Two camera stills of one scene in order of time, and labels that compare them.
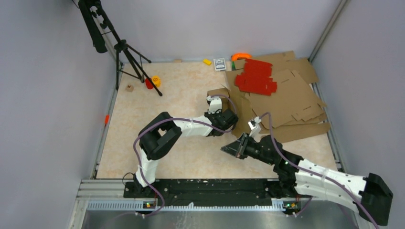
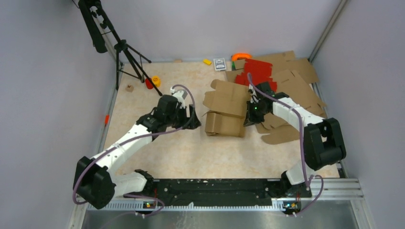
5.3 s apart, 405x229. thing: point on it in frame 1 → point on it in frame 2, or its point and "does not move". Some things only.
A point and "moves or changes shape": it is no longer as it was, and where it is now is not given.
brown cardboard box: [249, 124] moves or changes shape
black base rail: [207, 191] does not move
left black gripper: [218, 112] → [192, 122]
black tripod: [98, 24] does not move
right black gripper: [238, 148] → [255, 120]
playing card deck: [219, 64] does not move
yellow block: [207, 61] does not move
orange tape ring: [235, 56] does not move
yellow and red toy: [155, 79] does not move
